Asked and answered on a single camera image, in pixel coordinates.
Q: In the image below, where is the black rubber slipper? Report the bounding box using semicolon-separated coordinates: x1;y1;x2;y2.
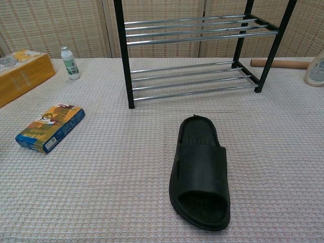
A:
169;114;231;231

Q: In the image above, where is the black and chrome shoe rack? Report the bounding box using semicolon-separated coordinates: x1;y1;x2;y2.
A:
113;0;298;109

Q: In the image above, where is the white waffle weave tablecloth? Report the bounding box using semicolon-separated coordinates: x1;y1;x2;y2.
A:
0;57;324;243

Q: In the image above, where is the small white plastic bottle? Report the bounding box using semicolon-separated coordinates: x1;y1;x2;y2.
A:
60;46;81;80

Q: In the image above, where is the colourful blue yellow card box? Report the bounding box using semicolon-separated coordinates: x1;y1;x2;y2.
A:
15;102;86;154

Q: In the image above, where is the wooden rolling pin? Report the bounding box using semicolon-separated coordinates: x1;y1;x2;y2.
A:
250;59;311;69

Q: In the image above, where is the beige woven folding screen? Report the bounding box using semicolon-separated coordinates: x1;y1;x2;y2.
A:
0;0;324;60

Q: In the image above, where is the yellow cat print tissue pack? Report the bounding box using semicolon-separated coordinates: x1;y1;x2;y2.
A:
0;49;57;108

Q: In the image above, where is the beige bottle with blue cap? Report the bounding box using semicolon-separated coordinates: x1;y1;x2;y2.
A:
303;52;324;88

